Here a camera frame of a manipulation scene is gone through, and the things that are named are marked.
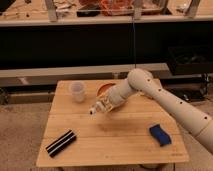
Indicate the white plastic bottle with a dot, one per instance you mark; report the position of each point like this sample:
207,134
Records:
102,105

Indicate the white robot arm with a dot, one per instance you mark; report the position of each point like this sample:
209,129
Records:
196,122

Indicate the orange bowl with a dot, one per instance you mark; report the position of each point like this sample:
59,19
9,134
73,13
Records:
104,87

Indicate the clear plastic cup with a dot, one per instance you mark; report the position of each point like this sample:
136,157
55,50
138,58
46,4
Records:
77,91

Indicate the wooden table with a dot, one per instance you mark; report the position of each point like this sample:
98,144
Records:
118,138

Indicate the black white striped block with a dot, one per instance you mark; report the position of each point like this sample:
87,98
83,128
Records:
61,143

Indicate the blue sponge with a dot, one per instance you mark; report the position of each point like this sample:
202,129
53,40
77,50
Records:
160,135

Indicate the black bin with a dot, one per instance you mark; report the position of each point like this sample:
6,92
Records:
190,60

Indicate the background workbench shelf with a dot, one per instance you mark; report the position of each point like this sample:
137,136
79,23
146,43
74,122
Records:
85,12

